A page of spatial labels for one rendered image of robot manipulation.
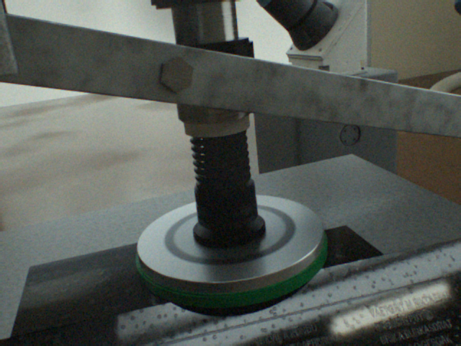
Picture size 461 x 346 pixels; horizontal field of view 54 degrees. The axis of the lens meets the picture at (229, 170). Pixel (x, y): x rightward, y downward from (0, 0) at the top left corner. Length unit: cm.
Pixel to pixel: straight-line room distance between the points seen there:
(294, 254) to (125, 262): 21
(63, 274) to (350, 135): 121
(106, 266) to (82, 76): 25
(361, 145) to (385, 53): 506
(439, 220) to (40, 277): 47
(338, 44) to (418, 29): 538
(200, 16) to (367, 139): 126
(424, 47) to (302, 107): 661
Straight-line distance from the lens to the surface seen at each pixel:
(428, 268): 54
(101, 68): 38
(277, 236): 50
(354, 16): 162
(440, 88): 94
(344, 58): 161
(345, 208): 63
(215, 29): 44
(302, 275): 46
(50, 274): 58
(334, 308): 49
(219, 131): 45
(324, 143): 155
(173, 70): 39
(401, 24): 678
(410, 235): 57
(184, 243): 51
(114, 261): 56
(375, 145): 167
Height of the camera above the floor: 108
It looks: 19 degrees down
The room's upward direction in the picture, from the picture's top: 6 degrees counter-clockwise
